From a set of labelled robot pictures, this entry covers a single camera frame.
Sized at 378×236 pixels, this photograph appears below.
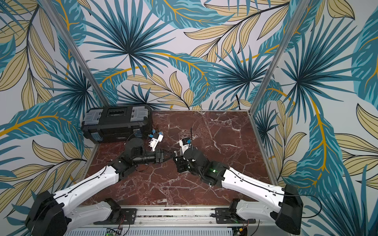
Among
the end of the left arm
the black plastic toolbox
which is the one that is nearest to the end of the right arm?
the end of the left arm

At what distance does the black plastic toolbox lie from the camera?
899mm

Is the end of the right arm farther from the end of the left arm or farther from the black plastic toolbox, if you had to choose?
the black plastic toolbox
